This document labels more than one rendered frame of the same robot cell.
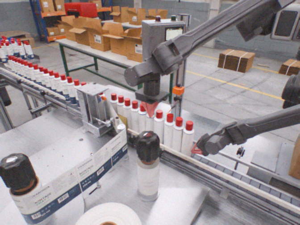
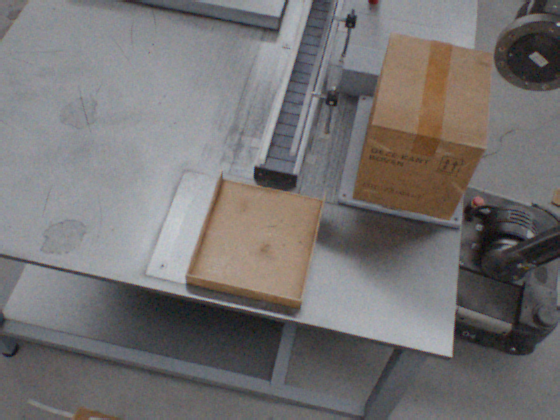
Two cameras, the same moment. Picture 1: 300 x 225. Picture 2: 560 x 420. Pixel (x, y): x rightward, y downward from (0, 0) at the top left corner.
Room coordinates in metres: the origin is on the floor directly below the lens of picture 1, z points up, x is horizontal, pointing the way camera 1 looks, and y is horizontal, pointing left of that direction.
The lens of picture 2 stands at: (-0.14, -1.63, 2.14)
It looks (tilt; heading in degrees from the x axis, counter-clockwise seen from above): 55 degrees down; 61
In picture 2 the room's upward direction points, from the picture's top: 6 degrees clockwise
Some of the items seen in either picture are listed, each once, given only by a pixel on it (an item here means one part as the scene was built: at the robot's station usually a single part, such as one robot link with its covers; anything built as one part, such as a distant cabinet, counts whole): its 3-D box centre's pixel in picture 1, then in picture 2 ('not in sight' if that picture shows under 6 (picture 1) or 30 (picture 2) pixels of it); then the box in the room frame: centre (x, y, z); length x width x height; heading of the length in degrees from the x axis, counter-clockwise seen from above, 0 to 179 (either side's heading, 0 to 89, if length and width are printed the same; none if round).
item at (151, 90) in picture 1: (151, 87); not in sight; (0.63, -0.01, 1.31); 0.10 x 0.07 x 0.07; 56
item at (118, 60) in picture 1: (112, 69); not in sight; (3.31, 0.65, 0.39); 2.20 x 0.80 x 0.78; 47
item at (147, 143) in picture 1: (147, 166); not in sight; (0.53, 0.01, 1.03); 0.09 x 0.09 x 0.30
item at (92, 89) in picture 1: (92, 88); not in sight; (0.97, 0.30, 1.14); 0.14 x 0.11 x 0.01; 54
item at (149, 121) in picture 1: (151, 124); not in sight; (0.87, -0.01, 0.98); 0.05 x 0.05 x 0.20
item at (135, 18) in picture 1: (135, 16); not in sight; (5.58, 0.35, 0.97); 0.42 x 0.39 x 0.37; 134
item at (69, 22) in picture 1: (74, 28); not in sight; (3.85, 1.35, 0.97); 0.45 x 0.40 x 0.37; 139
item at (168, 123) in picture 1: (168, 131); not in sight; (0.80, -0.10, 0.98); 0.05 x 0.05 x 0.20
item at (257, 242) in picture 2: not in sight; (258, 235); (0.21, -0.90, 0.85); 0.30 x 0.26 x 0.04; 54
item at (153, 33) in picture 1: (163, 43); not in sight; (0.93, -0.06, 1.38); 0.17 x 0.10 x 0.19; 109
